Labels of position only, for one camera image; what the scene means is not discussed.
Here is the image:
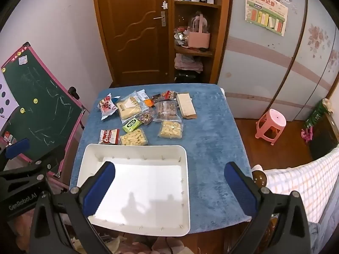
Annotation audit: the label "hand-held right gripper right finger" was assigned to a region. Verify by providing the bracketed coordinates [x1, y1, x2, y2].
[224, 161, 311, 254]

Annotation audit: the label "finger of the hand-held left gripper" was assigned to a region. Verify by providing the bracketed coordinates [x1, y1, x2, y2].
[25, 145, 67, 174]
[0, 138, 30, 170]

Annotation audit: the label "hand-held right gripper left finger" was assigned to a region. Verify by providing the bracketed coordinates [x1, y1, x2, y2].
[29, 161, 116, 254]

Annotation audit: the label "white plastic tray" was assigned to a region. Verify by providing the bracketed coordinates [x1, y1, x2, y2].
[76, 143, 191, 237]

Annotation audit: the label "green snack packet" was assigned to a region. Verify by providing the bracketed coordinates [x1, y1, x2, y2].
[122, 118, 141, 133]

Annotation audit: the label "red and white snack packet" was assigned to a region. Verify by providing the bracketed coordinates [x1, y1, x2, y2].
[97, 93, 119, 121]

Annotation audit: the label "clear nut mix packet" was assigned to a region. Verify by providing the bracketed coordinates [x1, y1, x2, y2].
[136, 108, 155, 126]

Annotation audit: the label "large clear bag beige cake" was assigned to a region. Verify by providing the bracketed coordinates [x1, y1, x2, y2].
[114, 91, 145, 123]

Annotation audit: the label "clear bag brown snack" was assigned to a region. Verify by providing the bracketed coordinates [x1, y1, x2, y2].
[153, 101, 183, 123]

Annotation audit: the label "white and orange wrapper packet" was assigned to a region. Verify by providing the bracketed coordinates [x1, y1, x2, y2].
[138, 90, 154, 108]

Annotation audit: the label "clear red-edged dark cake packet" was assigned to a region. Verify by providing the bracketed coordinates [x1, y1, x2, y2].
[151, 91, 172, 104]

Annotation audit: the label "brown wooden ball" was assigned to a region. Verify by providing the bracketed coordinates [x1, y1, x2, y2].
[253, 171, 267, 188]

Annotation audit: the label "white dotted board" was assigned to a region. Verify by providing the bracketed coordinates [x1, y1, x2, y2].
[0, 71, 20, 135]

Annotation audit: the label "pink-framed chalkboard easel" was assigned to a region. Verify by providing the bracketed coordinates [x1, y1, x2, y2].
[0, 42, 90, 179]

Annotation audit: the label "red and white cookie packet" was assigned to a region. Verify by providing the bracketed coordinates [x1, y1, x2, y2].
[99, 128, 120, 145]

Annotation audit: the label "blue fleece table cover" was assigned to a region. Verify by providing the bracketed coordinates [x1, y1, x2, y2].
[69, 83, 253, 235]

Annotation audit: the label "clear packet yellow snack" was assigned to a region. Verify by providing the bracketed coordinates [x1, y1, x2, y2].
[118, 128, 148, 146]
[158, 120, 184, 140]

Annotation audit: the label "checkered blanket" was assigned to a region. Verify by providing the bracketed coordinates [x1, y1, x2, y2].
[251, 144, 339, 223]

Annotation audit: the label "pink plastic stool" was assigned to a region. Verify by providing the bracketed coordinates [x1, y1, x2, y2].
[255, 108, 287, 145]

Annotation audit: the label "pink toy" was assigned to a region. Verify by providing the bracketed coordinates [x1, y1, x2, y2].
[300, 127, 313, 143]

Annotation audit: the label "dark wooden cabinet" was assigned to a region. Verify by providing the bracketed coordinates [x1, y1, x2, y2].
[308, 111, 339, 162]

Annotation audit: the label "tan paper snack bar packet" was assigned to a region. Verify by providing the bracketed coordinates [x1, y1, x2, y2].
[176, 92, 198, 119]

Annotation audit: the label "green printed box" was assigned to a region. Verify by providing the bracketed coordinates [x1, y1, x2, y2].
[304, 99, 330, 127]

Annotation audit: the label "floral sliding wardrobe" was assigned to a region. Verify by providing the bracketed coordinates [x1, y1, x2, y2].
[217, 0, 339, 122]

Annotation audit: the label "black bag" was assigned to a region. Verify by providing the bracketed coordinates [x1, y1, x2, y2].
[175, 70, 199, 83]

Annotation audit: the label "folded pink clothes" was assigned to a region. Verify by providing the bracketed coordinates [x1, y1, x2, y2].
[174, 53, 204, 72]

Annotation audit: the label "brown wooden door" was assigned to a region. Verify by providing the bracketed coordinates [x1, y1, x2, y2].
[91, 0, 172, 88]

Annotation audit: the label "pink basket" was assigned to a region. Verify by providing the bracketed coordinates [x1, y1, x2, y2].
[187, 13, 211, 48]

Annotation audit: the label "wooden shelf unit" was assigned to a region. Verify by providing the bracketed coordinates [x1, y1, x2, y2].
[169, 0, 233, 85]

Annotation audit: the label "pile of foil wrappers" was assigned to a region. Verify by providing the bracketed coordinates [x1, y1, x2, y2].
[173, 26, 189, 47]

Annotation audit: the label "metal door handle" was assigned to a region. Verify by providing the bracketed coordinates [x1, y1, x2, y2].
[153, 11, 167, 27]

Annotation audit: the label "wall poster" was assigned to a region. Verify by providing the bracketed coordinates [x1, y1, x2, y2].
[244, 0, 289, 36]

